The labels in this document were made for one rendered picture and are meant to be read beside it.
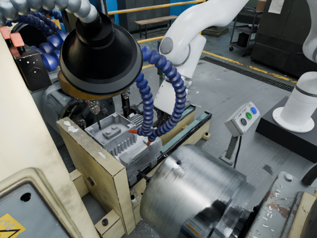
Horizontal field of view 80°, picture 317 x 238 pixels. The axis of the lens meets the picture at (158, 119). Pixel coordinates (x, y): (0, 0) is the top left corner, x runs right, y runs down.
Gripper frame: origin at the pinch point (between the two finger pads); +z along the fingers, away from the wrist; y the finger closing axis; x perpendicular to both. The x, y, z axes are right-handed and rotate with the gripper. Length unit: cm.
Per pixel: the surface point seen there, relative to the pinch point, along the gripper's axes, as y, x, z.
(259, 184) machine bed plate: -35, -36, 13
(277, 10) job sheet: 64, -320, -171
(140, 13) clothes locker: 414, -350, -136
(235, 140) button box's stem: -19.0, -32.5, -0.2
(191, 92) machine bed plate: 31, -73, -9
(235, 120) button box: -18.3, -18.7, -9.9
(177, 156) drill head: -17.2, 15.0, -0.1
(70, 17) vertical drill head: 4.2, 36.1, -21.3
